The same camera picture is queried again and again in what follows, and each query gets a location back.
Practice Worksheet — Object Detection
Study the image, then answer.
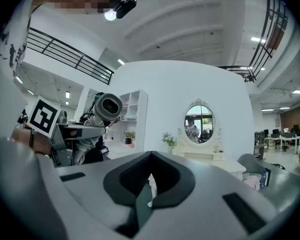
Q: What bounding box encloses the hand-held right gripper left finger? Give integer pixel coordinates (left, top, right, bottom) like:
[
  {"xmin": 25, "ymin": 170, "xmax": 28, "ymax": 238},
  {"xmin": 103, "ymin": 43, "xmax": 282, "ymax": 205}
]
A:
[{"xmin": 0, "ymin": 136, "xmax": 152, "ymax": 240}]

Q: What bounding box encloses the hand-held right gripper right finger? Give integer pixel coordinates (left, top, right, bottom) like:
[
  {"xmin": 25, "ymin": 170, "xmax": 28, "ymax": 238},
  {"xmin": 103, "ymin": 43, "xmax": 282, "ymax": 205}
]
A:
[{"xmin": 133, "ymin": 150, "xmax": 278, "ymax": 240}]

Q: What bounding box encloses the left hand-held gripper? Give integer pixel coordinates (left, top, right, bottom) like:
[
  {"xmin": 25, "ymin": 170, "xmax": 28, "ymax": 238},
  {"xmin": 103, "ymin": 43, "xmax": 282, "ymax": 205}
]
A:
[{"xmin": 27, "ymin": 95, "xmax": 107, "ymax": 168}]

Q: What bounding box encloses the person's left forearm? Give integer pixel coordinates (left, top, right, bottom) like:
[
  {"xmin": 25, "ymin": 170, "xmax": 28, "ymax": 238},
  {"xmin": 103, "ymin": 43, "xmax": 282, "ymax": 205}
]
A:
[{"xmin": 11, "ymin": 128, "xmax": 53, "ymax": 157}]

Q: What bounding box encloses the white low platform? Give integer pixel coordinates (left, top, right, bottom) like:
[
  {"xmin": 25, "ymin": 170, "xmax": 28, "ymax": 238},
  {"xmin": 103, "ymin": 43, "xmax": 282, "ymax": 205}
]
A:
[{"xmin": 104, "ymin": 139, "xmax": 137, "ymax": 160}]

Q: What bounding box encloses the small potted plant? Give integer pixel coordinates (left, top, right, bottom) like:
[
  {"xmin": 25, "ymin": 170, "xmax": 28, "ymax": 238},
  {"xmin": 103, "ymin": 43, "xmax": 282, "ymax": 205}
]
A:
[{"xmin": 124, "ymin": 131, "xmax": 136, "ymax": 145}]

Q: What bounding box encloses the light wooden desk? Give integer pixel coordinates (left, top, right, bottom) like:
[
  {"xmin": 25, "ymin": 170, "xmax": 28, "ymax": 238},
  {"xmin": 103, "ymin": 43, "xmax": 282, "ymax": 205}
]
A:
[{"xmin": 171, "ymin": 143, "xmax": 247, "ymax": 180}]

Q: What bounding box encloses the white shelf unit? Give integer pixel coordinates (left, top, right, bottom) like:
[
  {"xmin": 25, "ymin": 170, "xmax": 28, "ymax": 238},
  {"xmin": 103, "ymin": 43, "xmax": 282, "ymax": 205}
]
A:
[{"xmin": 118, "ymin": 89, "xmax": 149, "ymax": 155}]

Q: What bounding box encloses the pale pink cushion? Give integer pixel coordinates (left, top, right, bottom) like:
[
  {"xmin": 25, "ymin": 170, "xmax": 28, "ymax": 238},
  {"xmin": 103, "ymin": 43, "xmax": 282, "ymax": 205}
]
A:
[{"xmin": 242, "ymin": 173, "xmax": 261, "ymax": 191}]

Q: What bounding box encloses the black metal railing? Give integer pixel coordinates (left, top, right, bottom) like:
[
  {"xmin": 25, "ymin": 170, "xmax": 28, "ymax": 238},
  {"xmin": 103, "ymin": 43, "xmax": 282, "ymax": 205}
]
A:
[
  {"xmin": 26, "ymin": 26, "xmax": 115, "ymax": 86},
  {"xmin": 218, "ymin": 0, "xmax": 290, "ymax": 83}
]

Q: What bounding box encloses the blue water bottle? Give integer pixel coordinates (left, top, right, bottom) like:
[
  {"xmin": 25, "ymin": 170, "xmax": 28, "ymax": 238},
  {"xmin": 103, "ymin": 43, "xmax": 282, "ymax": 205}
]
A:
[{"xmin": 259, "ymin": 169, "xmax": 268, "ymax": 188}]

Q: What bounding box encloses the white flower bouquet in vase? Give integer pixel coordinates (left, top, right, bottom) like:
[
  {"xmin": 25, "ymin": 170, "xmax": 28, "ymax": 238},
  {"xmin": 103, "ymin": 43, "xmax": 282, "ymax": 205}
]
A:
[{"xmin": 161, "ymin": 131, "xmax": 178, "ymax": 155}]

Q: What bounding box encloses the oval white-framed mirror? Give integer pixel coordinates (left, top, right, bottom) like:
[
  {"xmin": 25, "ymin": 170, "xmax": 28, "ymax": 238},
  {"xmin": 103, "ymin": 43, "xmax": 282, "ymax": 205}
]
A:
[{"xmin": 177, "ymin": 98, "xmax": 223, "ymax": 149}]

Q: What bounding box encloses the grey shelf cabinet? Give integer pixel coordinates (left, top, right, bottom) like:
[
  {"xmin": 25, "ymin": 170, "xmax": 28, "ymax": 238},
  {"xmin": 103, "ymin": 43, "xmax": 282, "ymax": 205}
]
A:
[{"xmin": 254, "ymin": 131, "xmax": 266, "ymax": 160}]

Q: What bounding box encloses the person's white printed shirt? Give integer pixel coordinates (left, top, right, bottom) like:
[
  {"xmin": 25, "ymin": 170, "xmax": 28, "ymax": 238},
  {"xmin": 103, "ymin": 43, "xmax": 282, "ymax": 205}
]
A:
[{"xmin": 0, "ymin": 0, "xmax": 37, "ymax": 140}]

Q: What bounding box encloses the white office desk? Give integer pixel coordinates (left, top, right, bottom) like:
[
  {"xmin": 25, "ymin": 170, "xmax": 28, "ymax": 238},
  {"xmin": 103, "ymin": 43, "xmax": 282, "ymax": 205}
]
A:
[{"xmin": 264, "ymin": 135, "xmax": 300, "ymax": 153}]

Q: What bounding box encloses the round white lamp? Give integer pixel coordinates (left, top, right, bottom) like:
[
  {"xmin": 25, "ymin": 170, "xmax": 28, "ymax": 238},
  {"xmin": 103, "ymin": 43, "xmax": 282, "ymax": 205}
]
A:
[{"xmin": 104, "ymin": 8, "xmax": 117, "ymax": 22}]

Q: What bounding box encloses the black equipment with cables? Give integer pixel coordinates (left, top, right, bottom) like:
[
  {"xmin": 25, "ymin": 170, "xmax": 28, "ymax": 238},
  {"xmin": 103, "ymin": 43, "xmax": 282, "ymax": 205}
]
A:
[{"xmin": 79, "ymin": 91, "xmax": 110, "ymax": 164}]

